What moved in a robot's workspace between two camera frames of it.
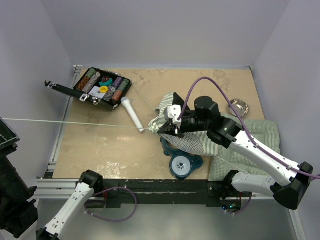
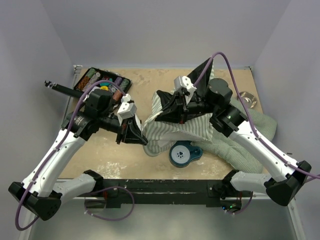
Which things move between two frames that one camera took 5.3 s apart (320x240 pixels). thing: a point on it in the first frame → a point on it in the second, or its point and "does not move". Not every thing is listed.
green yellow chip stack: (90, 72) does not move
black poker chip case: (98, 87) does not move
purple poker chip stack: (117, 82) does not move
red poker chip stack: (117, 95) does not move
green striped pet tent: (198, 144) → (165, 127)
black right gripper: (170, 128) → (183, 107)
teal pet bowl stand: (181, 163) → (182, 153)
